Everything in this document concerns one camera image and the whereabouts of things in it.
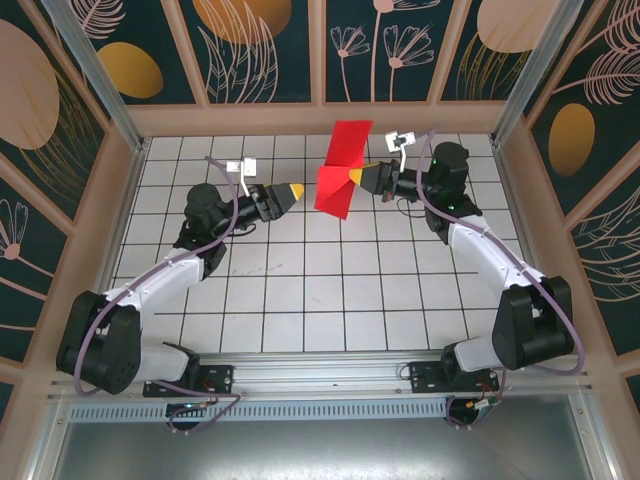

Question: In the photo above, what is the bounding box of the red square paper sheet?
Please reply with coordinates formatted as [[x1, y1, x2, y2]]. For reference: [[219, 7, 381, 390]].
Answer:
[[313, 119, 375, 220]]

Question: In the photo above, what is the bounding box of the grey metal sheet panel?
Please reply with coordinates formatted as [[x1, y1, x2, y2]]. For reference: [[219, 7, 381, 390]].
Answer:
[[47, 417, 601, 480]]

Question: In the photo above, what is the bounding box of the small green circuit board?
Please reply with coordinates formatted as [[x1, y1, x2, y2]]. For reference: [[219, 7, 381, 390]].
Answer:
[[467, 397, 501, 416]]

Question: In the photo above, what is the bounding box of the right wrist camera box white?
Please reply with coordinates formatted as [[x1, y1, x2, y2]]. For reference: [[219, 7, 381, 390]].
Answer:
[[383, 130, 417, 169]]

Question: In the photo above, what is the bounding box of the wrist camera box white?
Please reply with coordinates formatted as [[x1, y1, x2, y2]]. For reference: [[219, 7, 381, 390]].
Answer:
[[383, 130, 417, 169], [225, 157, 259, 196]]

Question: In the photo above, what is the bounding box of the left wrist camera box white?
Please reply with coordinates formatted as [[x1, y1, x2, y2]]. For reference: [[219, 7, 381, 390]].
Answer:
[[225, 157, 259, 196]]

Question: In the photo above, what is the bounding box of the right aluminium frame post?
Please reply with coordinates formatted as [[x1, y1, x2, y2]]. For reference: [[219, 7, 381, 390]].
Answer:
[[489, 0, 586, 147]]

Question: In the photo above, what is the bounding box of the aluminium frame post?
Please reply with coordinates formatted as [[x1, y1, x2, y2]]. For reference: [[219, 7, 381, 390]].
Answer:
[[489, 0, 586, 147], [39, 0, 152, 154]]

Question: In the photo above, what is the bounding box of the left aluminium frame post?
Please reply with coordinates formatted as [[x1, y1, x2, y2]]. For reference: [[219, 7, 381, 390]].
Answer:
[[39, 0, 152, 154]]

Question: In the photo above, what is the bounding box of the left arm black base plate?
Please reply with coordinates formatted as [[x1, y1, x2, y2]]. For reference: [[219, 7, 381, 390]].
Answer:
[[143, 363, 236, 399]]

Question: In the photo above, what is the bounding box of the aluminium mounting rail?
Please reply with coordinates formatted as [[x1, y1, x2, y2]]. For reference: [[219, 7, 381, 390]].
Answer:
[[47, 352, 596, 404]]

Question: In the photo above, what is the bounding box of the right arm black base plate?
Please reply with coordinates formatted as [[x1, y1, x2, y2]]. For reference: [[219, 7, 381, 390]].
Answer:
[[408, 359, 501, 395]]

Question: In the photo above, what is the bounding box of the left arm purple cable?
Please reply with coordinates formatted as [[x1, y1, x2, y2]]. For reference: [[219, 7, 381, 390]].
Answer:
[[73, 156, 244, 436]]

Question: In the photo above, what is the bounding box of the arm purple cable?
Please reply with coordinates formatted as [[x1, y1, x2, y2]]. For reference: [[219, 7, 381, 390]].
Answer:
[[414, 124, 587, 431], [73, 156, 244, 436]]

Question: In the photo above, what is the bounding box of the slotted grey cable duct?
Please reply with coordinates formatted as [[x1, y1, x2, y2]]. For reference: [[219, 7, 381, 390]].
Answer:
[[67, 398, 451, 422]]

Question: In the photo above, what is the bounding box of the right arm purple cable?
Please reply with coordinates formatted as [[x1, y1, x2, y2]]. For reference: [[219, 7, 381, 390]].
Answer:
[[414, 124, 587, 431]]

